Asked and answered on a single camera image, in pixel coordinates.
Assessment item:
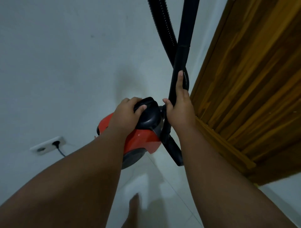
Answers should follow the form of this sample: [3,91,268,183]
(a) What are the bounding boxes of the black power cable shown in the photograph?
[52,140,67,157]

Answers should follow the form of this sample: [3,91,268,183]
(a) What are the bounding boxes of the black corrugated vacuum hose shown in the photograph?
[147,0,190,92]

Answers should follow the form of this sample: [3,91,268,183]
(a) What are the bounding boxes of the person's right forearm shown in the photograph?
[175,122,298,228]

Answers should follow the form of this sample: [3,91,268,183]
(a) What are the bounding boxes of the black vacuum wand with nozzle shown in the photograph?
[161,0,200,167]

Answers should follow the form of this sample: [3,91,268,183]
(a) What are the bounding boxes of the red vacuum cleaner body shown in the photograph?
[96,97,165,170]

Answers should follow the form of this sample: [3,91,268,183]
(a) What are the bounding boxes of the white wall socket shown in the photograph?
[29,136,67,156]

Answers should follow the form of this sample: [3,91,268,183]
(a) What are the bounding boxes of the person's right hand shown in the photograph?
[162,70,197,135]

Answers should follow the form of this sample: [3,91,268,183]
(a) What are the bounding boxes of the person's left hand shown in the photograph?
[107,97,148,137]

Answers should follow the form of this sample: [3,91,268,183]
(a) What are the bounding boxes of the person's left foot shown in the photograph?
[121,193,140,228]

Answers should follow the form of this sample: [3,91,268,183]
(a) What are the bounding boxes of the brown wooden door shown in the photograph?
[190,0,301,187]

